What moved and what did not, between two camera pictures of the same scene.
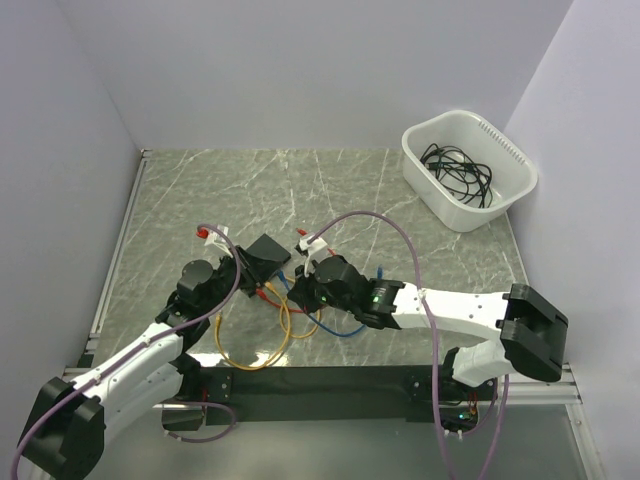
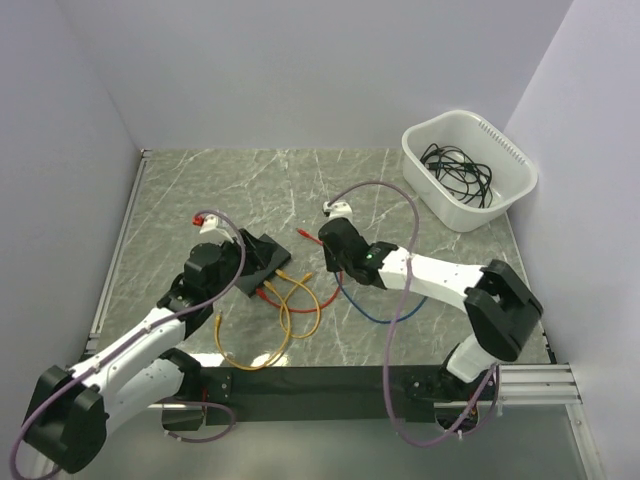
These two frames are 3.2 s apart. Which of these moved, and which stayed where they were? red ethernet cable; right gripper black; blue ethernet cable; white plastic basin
Moved: blue ethernet cable; right gripper black
Stayed: red ethernet cable; white plastic basin
